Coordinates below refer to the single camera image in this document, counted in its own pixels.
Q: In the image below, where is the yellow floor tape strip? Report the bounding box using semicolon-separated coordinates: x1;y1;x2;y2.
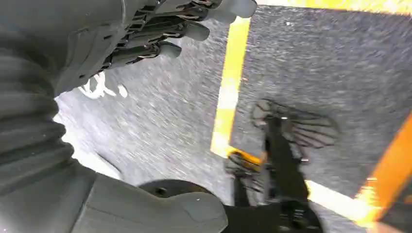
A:
257;0;412;16
226;148;378;228
210;16;252;159

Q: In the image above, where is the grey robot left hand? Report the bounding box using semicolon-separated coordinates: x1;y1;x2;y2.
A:
0;0;258;233

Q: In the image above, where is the black robot leg with foot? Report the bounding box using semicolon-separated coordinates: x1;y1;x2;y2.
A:
250;99;341;233

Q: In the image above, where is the ribbed grey left arm sleeve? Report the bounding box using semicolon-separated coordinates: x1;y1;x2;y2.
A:
0;27;78;198

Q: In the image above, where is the orange floor tape strip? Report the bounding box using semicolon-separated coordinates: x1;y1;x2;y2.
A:
355;112;412;227

